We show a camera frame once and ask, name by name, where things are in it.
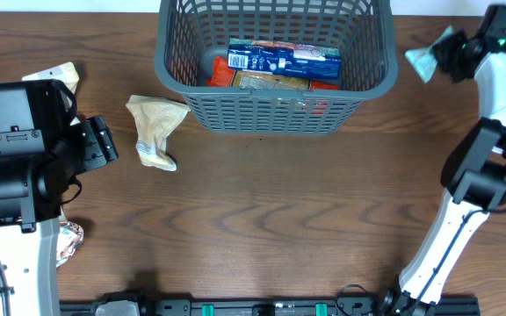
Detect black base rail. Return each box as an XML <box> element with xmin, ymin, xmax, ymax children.
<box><xmin>60</xmin><ymin>284</ymin><xmax>481</xmax><ymax>316</ymax></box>

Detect cream pouch top left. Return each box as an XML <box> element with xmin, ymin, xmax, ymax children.
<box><xmin>21</xmin><ymin>61</ymin><xmax>81</xmax><ymax>126</ymax></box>

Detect crumpled cream pouch centre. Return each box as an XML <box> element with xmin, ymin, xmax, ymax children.
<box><xmin>126</xmin><ymin>95</ymin><xmax>191</xmax><ymax>171</ymax></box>

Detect blue tissue multipack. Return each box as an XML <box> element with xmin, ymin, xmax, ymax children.
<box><xmin>227</xmin><ymin>39</ymin><xmax>342</xmax><ymax>80</ymax></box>

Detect grey plastic laundry basket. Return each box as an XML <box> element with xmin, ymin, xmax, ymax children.
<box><xmin>155</xmin><ymin>0</ymin><xmax>398</xmax><ymax>134</ymax></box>

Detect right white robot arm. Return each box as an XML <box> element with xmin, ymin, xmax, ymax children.
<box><xmin>375</xmin><ymin>4</ymin><xmax>506</xmax><ymax>315</ymax></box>

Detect brown and cream snack pouch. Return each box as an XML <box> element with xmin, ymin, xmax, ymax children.
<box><xmin>56</xmin><ymin>209</ymin><xmax>84</xmax><ymax>268</ymax></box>

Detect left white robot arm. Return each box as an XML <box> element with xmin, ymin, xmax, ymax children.
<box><xmin>0</xmin><ymin>79</ymin><xmax>119</xmax><ymax>315</ymax></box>

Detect mint green wipes packet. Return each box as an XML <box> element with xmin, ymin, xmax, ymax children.
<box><xmin>405</xmin><ymin>25</ymin><xmax>454</xmax><ymax>83</ymax></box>

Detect orange spaghetti packet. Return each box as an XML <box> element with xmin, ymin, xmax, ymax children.
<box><xmin>206</xmin><ymin>56</ymin><xmax>340</xmax><ymax>90</ymax></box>

